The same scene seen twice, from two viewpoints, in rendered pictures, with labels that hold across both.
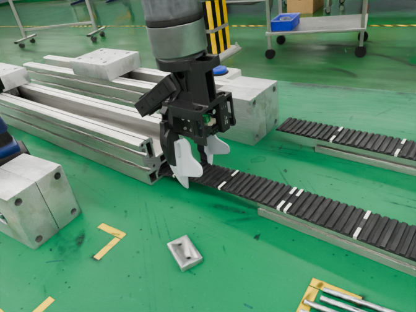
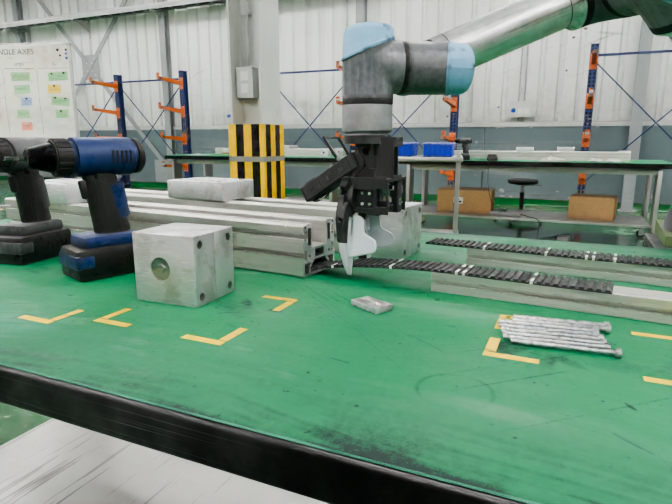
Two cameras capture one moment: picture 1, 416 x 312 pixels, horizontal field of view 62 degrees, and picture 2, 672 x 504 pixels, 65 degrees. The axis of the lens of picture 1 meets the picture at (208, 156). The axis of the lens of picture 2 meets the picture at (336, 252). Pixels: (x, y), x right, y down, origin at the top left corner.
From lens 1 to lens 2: 0.42 m
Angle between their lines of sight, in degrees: 24
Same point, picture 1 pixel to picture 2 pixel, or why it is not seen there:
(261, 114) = (409, 229)
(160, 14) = (365, 92)
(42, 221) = (208, 279)
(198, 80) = (386, 153)
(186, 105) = (369, 178)
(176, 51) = (372, 125)
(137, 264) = (325, 312)
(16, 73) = not seen: hidden behind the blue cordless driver
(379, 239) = (551, 283)
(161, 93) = (340, 170)
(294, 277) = (483, 314)
